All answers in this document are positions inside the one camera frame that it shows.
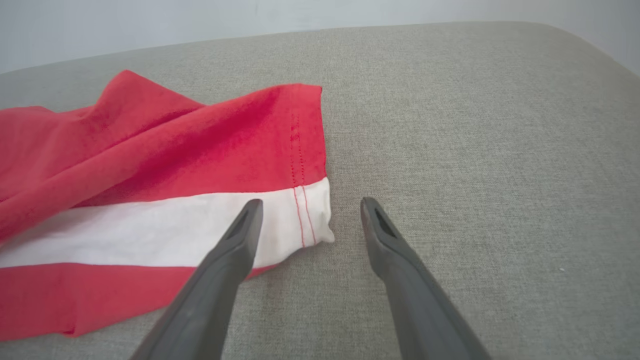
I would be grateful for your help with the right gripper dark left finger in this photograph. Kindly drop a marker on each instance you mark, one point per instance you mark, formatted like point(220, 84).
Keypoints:
point(215, 295)

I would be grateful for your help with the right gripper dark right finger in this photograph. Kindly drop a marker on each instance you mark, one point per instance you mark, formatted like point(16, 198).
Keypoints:
point(420, 310)

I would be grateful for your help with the red shorts with white stripe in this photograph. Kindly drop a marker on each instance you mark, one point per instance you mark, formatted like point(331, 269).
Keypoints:
point(150, 150)

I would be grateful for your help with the grey fabric sofa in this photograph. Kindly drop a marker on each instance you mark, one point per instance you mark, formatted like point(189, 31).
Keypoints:
point(475, 150)

